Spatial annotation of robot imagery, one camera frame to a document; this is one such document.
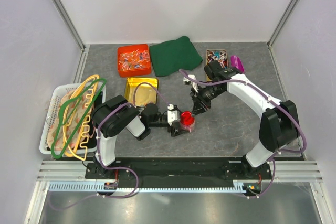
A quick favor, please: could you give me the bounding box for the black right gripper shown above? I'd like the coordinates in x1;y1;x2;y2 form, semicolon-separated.
190;83;224;118

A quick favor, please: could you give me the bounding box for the clear glass jar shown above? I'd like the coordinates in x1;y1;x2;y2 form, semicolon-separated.
180;124;195;133

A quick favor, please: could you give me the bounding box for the red jar lid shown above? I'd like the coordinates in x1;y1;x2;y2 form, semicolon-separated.
180;111;195;127

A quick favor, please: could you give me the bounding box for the gold tin with star candies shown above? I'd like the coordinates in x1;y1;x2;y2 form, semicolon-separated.
124;77;159;108

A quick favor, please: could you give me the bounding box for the magenta plastic scoop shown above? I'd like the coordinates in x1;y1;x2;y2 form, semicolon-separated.
230;55;244;73

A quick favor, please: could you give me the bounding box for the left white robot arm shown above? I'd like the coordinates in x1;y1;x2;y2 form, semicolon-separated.
91;95;193;178

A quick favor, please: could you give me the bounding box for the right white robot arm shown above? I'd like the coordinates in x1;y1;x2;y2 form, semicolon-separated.
184;61;300;179

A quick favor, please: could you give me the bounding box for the folded green cloth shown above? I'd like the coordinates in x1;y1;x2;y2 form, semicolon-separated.
149;36;203;77

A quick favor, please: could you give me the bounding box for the gold tin with lollipops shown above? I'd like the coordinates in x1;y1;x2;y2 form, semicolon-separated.
205;49;229;68

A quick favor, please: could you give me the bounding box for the orange plastic candy box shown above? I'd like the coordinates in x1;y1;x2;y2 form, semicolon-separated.
117;44;152;78

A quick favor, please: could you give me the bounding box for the white plastic basket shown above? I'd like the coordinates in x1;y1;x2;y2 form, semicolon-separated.
39;83;106;155

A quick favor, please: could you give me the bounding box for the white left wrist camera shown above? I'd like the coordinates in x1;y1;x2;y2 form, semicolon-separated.
167;104;181;126

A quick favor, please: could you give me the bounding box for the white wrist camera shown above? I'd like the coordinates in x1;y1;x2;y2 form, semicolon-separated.
183;74;198;93
167;104;181;126

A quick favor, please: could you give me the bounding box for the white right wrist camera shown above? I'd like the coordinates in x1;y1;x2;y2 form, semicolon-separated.
183;74;198;93

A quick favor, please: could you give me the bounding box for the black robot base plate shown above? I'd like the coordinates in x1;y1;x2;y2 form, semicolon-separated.
85;157;272;180

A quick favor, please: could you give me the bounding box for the blue slotted cable duct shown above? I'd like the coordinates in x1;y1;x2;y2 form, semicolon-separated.
48;181;247;193

